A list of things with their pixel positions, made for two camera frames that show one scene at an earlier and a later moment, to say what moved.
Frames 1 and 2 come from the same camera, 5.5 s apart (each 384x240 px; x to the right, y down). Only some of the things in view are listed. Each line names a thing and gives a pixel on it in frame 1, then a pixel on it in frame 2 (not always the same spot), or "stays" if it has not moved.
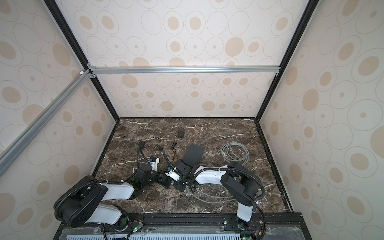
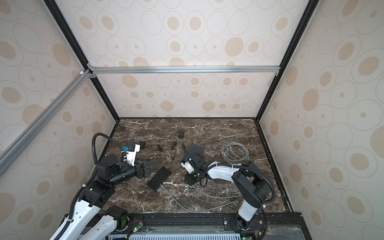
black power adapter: x=181 y=134 stays
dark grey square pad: x=192 y=154 stays
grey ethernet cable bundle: x=234 y=151 stays
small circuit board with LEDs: x=140 y=225 stays
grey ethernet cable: x=212 y=195 to x=206 y=195
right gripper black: x=179 y=187 to x=188 y=181
